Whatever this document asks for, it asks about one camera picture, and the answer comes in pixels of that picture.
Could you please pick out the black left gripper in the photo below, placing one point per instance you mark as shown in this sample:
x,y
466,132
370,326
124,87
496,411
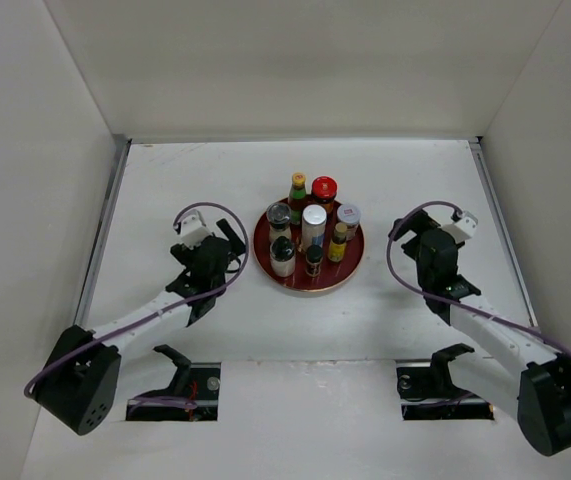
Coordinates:
x,y
184,254

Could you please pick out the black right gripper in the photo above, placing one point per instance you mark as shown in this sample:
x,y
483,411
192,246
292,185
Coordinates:
x,y
418,222

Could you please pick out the grey lid spice jar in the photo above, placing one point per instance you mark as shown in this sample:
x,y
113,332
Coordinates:
x,y
350,216

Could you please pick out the glass shaker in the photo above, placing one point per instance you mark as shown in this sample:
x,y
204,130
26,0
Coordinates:
x,y
278,215
283,257

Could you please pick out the yellow label oil bottle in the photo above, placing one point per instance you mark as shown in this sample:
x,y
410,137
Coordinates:
x,y
337,246

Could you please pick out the green label sauce bottle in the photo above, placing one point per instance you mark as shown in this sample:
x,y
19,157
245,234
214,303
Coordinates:
x,y
297,199

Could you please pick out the red lid sauce jar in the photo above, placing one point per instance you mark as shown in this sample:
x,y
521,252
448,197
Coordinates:
x,y
323,193

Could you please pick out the white tall canister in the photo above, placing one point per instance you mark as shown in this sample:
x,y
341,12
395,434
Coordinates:
x,y
314,219

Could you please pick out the small dark pepper bottle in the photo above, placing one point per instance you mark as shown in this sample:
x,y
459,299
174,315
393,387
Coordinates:
x,y
314,256

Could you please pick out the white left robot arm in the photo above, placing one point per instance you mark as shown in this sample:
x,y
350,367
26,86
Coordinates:
x,y
78,383

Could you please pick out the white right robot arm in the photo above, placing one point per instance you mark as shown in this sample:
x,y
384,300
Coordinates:
x,y
515,368

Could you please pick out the red round tray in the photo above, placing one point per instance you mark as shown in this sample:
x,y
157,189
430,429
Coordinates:
x,y
331,275

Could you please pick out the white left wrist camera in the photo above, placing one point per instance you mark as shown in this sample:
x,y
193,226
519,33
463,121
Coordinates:
x,y
192,229

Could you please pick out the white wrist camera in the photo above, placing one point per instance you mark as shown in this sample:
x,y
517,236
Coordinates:
x,y
462,227
192,229

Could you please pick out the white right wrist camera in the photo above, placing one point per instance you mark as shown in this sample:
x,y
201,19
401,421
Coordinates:
x,y
462,227

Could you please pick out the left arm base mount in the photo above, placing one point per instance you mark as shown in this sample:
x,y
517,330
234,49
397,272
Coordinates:
x,y
192,394

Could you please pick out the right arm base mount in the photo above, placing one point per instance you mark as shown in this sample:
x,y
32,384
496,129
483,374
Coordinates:
x,y
427,392

